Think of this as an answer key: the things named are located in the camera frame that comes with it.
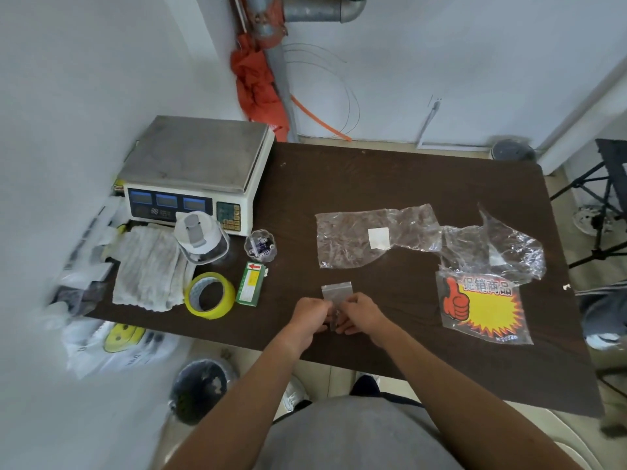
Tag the person's left hand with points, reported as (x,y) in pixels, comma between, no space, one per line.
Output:
(308,323)

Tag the person's right hand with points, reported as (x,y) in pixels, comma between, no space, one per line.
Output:
(365,318)

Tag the small zip bag of screws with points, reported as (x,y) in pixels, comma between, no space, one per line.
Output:
(338,291)

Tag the small green box red arrow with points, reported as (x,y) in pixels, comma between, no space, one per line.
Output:
(251,286)

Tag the clear bag with white label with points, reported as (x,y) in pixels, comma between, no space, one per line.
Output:
(343,239)

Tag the small clear round container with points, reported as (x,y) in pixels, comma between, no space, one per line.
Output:
(259,247)

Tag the yellow tape roll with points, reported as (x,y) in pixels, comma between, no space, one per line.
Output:
(210,314)

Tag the clear bag yellow starburst sign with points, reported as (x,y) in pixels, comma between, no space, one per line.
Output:
(490,310)

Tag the clear jar with white lid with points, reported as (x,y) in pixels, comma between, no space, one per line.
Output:
(196,230)

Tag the clear plastic bag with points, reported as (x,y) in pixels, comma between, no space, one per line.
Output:
(509,254)

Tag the white ribbed cloth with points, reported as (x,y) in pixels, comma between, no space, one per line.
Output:
(147,269)

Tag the person's right forearm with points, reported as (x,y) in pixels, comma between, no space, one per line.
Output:
(470,406)

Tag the person's left forearm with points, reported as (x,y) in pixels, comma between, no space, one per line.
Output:
(235,411)

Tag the person's left white shoe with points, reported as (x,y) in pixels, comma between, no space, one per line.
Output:
(294,394)

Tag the person's grey shirt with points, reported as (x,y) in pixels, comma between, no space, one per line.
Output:
(352,435)

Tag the black trash bin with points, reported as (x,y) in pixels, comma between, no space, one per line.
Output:
(201,386)

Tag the white bag with yellow smiley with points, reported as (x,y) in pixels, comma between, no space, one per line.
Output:
(122,337)

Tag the white electronic scale steel pan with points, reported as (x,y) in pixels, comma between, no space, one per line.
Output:
(196,151)

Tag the white round bin dark lid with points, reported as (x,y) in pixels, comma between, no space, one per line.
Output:
(512,150)

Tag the pile of white plastic bags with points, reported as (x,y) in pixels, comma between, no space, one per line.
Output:
(83,278)

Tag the yellow green packet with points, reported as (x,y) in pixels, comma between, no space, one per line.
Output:
(117,183)

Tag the white round patterned object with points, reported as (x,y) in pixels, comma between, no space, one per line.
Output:
(585,220)

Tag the white curved floor mat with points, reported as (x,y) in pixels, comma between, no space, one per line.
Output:
(573,450)

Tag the white plastic pipe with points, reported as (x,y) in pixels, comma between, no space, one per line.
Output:
(583,127)

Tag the black folding stool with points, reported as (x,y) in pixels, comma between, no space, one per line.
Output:
(614,161)

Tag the grey metal pipe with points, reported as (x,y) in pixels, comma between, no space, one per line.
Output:
(313,9)

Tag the grey wall plug with conduit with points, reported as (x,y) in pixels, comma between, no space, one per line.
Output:
(435,106)

